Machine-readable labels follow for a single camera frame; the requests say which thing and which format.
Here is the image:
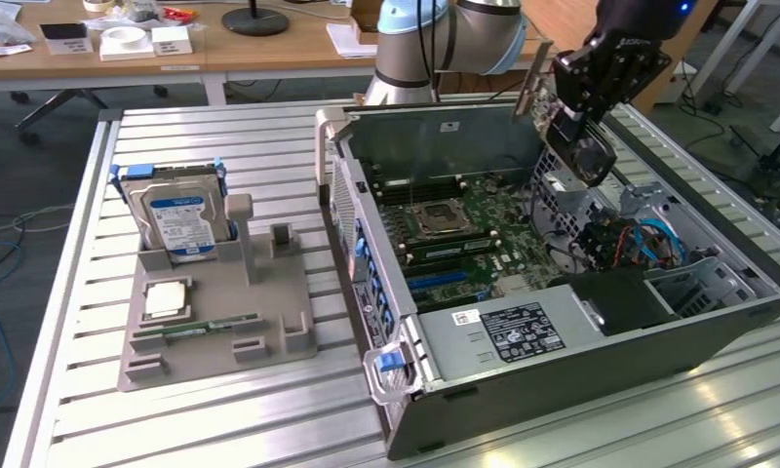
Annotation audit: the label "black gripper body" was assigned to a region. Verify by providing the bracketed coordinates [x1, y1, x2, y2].
[581, 0, 716, 64]

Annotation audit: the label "graphics card with black cooler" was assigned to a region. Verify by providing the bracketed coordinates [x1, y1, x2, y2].
[511, 38, 620, 187]

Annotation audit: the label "silver drive cage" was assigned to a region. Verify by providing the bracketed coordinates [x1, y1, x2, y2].
[529, 140, 632, 254]

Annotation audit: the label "black floor stand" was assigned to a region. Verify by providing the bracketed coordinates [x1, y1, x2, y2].
[731, 82, 780, 215]

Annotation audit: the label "green motherboard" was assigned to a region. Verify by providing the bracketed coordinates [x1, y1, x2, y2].
[363, 163, 591, 313]

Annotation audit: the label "CPU socket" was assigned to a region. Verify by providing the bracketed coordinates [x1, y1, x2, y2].
[415, 199, 471, 241]

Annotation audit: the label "brown cardboard box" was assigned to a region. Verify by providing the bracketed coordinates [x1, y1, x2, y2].
[349, 0, 384, 33]

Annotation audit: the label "stack of white papers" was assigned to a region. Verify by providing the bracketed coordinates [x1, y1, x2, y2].
[324, 21, 383, 59]

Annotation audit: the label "dark RAM stick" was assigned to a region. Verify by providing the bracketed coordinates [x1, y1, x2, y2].
[403, 238, 499, 260]

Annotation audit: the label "silver heatsink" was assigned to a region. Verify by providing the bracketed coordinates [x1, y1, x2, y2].
[493, 275, 535, 296]

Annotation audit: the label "silver disk bay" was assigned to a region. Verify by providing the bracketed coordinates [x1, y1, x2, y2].
[643, 253, 759, 318]

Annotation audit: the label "black plastic air shroud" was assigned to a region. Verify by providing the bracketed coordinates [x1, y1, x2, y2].
[561, 270, 683, 338]

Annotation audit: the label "blue expansion slot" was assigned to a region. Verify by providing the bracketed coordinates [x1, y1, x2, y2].
[405, 270, 469, 290]

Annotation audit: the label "wooden desk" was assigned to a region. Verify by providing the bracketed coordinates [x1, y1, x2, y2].
[0, 0, 564, 106]

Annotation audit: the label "black lamp base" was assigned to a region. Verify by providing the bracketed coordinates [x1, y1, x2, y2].
[220, 0, 292, 37]

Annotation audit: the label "blue card retainer clips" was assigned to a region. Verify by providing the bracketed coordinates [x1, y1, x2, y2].
[351, 218, 395, 342]

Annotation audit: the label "grey power supply unit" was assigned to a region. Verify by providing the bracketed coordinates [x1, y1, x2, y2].
[419, 285, 605, 381]

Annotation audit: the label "red package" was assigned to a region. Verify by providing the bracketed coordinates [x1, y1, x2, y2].
[158, 5, 200, 25]

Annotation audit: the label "white labelled box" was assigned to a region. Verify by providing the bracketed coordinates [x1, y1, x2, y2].
[149, 24, 193, 58]

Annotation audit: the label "open dark grey PC case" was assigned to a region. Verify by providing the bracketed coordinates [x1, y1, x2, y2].
[315, 92, 780, 462]

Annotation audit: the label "hard disk in blue caddy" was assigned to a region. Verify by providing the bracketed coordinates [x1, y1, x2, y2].
[108, 156, 231, 267]

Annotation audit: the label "dark plastic bag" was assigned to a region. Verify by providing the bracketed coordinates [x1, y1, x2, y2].
[120, 0, 161, 23]

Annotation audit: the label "flat white box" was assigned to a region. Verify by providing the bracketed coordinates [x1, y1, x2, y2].
[97, 28, 157, 62]

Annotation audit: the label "white tape roll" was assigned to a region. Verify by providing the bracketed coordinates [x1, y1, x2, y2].
[101, 26, 145, 50]

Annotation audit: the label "grey parts rack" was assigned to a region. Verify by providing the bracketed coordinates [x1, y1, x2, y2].
[114, 192, 317, 394]

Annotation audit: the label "green RAM stick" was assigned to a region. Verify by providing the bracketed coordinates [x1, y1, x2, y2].
[158, 316, 261, 340]

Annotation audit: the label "silver CPU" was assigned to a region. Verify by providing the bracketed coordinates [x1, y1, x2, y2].
[140, 282, 186, 321]

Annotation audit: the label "white box with black lid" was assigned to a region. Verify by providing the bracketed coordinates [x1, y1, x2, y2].
[37, 22, 96, 56]

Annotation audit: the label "black chair base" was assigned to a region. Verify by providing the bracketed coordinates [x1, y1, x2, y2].
[9, 87, 170, 145]

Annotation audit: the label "clear plastic bag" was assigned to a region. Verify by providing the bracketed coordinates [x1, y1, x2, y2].
[0, 0, 37, 45]

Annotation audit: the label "white desk frame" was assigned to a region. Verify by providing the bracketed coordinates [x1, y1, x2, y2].
[686, 0, 780, 133]

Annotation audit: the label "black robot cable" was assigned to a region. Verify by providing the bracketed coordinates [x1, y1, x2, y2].
[413, 0, 444, 103]

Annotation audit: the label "blue wire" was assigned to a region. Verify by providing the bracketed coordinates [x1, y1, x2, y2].
[623, 218, 686, 268]

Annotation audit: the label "white floor cable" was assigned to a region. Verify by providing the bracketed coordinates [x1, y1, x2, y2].
[0, 204, 77, 235]

